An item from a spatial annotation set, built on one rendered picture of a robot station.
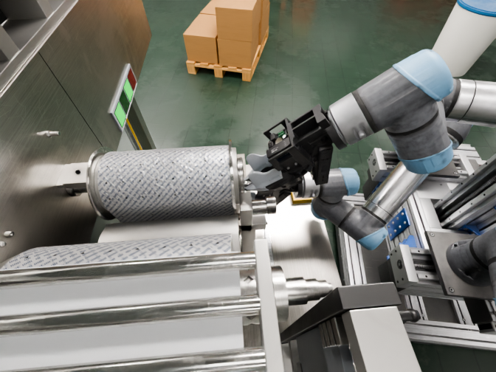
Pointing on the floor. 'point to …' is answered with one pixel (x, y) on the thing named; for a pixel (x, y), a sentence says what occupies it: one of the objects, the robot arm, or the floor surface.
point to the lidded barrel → (466, 34)
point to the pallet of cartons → (228, 37)
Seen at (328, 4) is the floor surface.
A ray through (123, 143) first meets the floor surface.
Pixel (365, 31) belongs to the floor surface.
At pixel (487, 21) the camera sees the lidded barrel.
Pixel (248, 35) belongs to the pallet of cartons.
